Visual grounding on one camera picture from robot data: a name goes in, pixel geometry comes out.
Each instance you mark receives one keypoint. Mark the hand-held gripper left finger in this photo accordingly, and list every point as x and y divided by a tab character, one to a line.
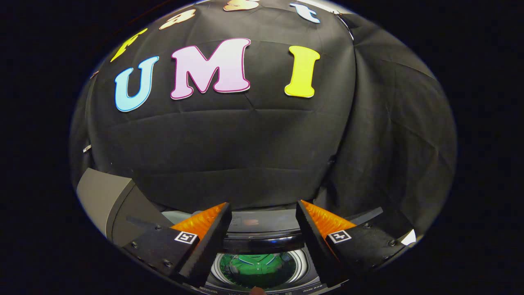
211	250

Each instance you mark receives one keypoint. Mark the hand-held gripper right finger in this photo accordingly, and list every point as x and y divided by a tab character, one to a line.
315	246

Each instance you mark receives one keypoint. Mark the green polo shirt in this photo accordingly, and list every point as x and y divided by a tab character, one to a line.
262	268

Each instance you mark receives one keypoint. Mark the grey washing machine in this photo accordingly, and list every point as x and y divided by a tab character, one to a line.
262	221

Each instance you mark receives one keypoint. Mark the white and black board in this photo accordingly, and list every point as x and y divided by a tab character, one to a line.
410	237

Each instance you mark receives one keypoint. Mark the black backdrop cloth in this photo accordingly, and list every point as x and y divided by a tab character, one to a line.
245	143

